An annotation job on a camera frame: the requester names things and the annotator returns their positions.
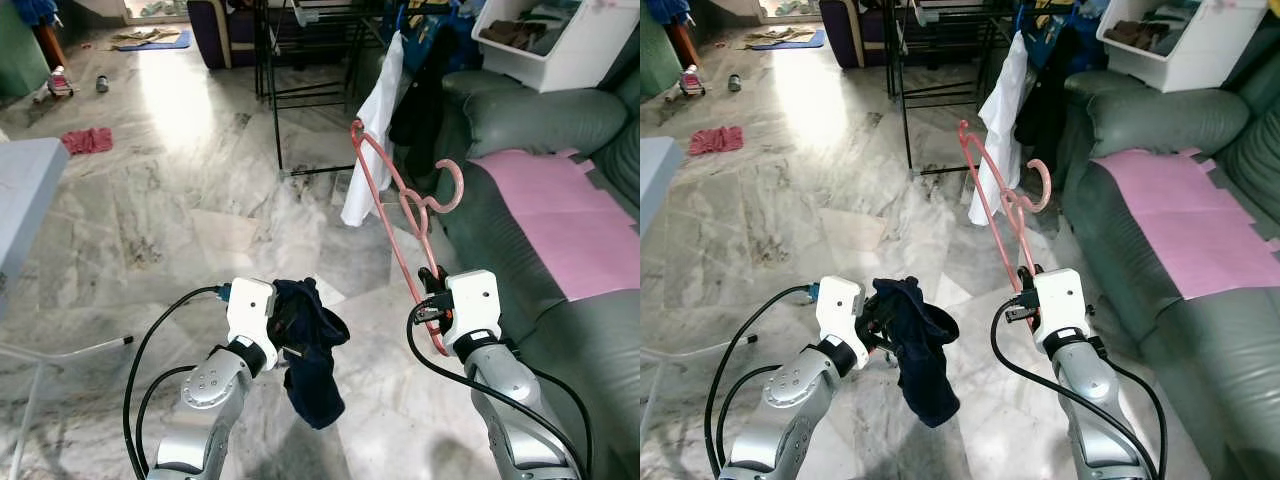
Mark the black metal drying rack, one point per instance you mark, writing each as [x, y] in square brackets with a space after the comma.
[905, 100]
[275, 100]

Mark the brown folded clothes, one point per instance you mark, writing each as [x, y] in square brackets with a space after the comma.
[1135, 35]
[510, 35]

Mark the purple armchair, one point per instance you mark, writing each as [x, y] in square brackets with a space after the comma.
[850, 35]
[225, 35]

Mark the red floor cloth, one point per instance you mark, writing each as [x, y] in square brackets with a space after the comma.
[715, 140]
[88, 141]

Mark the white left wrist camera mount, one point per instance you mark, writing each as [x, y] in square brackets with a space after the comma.
[838, 308]
[250, 310]

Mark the black hanging garment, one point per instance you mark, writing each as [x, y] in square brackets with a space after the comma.
[1048, 95]
[425, 100]

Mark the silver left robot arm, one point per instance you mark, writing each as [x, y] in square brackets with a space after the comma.
[205, 395]
[790, 400]

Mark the blue fabric bag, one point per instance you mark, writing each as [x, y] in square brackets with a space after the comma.
[468, 45]
[1090, 45]

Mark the brown wooden post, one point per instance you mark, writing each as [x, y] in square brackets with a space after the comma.
[685, 45]
[50, 45]

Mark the pink plastic hanger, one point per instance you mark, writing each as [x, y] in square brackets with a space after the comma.
[459, 190]
[1045, 185]

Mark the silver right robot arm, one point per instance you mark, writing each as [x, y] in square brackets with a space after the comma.
[1095, 400]
[515, 400]

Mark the grey green leather sofa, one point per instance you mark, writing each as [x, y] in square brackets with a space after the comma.
[560, 380]
[1180, 380]

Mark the pink sofa mat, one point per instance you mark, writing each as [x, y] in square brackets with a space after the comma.
[560, 210]
[1180, 210]

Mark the white plastic storage bin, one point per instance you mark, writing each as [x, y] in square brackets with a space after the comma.
[570, 50]
[1190, 45]

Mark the blue hanging garment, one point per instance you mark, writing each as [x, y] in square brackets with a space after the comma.
[665, 10]
[35, 10]

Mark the blue door mat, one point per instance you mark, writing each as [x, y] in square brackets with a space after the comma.
[795, 40]
[160, 40]

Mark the green bin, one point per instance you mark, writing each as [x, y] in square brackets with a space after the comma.
[650, 50]
[20, 60]

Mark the navy jersey shirt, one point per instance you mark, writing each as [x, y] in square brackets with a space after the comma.
[920, 360]
[315, 370]

